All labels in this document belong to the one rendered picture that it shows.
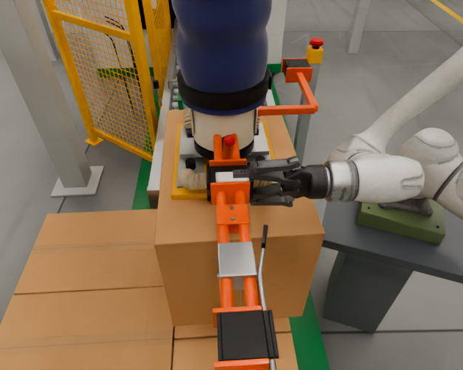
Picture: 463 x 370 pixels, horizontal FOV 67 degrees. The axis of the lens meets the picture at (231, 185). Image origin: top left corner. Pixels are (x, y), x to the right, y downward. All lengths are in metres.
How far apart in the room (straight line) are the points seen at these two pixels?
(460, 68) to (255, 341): 0.68
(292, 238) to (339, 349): 1.13
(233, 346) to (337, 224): 0.88
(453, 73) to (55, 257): 1.45
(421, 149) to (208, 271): 0.74
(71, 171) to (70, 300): 1.30
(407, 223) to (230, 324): 0.91
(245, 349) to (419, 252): 0.93
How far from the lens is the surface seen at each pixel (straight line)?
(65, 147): 2.47
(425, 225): 1.36
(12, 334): 1.48
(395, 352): 2.01
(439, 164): 1.24
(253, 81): 0.83
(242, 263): 0.61
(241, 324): 0.54
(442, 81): 0.92
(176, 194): 0.91
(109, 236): 1.59
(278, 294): 1.05
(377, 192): 0.79
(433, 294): 2.25
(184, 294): 1.01
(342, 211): 1.38
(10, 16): 2.15
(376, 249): 1.30
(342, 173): 0.76
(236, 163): 0.78
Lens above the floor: 1.72
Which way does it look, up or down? 43 degrees down
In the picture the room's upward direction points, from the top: straight up
